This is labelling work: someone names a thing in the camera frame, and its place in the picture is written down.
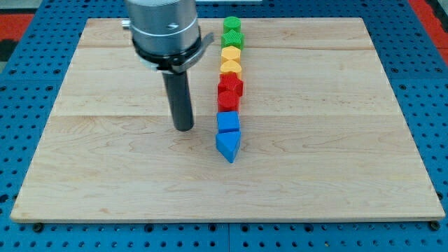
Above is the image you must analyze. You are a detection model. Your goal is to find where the green star block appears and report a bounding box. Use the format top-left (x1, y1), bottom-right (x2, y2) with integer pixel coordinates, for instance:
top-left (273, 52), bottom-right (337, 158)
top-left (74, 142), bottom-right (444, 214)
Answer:
top-left (221, 29), bottom-right (245, 50)

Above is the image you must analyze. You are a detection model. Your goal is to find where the wooden board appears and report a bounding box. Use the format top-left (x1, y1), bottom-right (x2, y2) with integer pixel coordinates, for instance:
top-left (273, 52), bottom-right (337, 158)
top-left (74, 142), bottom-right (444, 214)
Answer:
top-left (10, 17), bottom-right (445, 223)

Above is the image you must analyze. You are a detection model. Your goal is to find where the blue triangle block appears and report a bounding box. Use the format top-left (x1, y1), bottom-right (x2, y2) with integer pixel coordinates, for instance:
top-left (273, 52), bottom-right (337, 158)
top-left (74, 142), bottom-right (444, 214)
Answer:
top-left (216, 132), bottom-right (241, 163)

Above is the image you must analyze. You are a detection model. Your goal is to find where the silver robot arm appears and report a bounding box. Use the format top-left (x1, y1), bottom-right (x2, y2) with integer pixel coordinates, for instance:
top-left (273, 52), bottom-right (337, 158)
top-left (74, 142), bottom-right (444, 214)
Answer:
top-left (125, 0), bottom-right (214, 74)

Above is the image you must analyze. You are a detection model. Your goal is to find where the yellow semicircle block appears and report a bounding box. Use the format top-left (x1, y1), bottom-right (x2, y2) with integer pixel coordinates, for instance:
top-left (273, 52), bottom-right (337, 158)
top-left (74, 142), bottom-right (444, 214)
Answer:
top-left (220, 60), bottom-right (242, 79)

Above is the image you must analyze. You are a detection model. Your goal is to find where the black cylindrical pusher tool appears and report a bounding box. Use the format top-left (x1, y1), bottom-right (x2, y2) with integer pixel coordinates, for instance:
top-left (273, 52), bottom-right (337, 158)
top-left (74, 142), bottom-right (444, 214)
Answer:
top-left (162, 72), bottom-right (194, 132)

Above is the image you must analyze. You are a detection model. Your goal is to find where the yellow hexagon block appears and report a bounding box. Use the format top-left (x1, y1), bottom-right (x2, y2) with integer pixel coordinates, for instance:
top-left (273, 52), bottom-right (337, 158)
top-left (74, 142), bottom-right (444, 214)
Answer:
top-left (220, 45), bottom-right (241, 64)

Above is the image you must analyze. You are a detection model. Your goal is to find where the blue cube block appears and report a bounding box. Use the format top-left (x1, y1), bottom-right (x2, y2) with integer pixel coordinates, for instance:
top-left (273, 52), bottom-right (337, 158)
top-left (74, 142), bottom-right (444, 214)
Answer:
top-left (216, 111), bottom-right (240, 134)

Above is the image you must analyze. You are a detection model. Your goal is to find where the red star block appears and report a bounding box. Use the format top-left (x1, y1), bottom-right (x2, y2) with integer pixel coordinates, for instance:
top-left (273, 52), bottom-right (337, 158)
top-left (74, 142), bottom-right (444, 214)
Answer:
top-left (218, 72), bottom-right (244, 97)

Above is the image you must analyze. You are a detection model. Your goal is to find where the green cylinder block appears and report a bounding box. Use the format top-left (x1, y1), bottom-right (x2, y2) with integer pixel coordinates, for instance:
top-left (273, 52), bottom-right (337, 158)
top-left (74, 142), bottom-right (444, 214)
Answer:
top-left (223, 16), bottom-right (242, 33)

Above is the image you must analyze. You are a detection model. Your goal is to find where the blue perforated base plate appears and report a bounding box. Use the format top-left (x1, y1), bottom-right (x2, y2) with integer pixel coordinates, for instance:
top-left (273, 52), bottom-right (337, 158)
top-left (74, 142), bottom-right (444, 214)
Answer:
top-left (1, 0), bottom-right (447, 251)

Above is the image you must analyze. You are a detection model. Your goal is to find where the red cylinder block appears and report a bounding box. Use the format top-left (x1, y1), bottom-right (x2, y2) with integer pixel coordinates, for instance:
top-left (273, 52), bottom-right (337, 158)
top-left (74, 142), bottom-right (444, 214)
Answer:
top-left (217, 91), bottom-right (240, 112)

